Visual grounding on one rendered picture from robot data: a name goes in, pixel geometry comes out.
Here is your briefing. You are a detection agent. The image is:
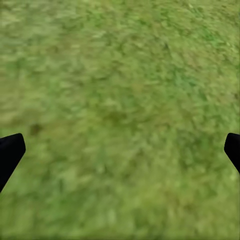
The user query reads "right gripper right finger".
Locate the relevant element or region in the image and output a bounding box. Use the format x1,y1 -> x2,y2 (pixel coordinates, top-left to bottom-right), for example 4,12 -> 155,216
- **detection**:
224,132 -> 240,173

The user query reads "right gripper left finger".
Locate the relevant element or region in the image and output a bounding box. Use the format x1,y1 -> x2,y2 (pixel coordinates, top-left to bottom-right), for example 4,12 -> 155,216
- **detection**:
0,133 -> 26,193

